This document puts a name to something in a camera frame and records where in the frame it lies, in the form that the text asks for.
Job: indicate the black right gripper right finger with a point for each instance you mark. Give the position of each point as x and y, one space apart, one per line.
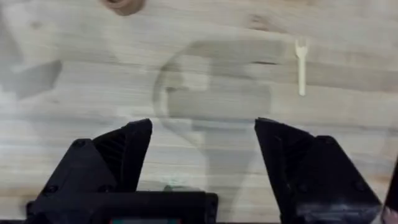
311 177

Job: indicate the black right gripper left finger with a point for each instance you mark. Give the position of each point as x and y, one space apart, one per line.
124 161

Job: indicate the wooden fork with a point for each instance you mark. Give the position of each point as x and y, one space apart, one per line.
301 67

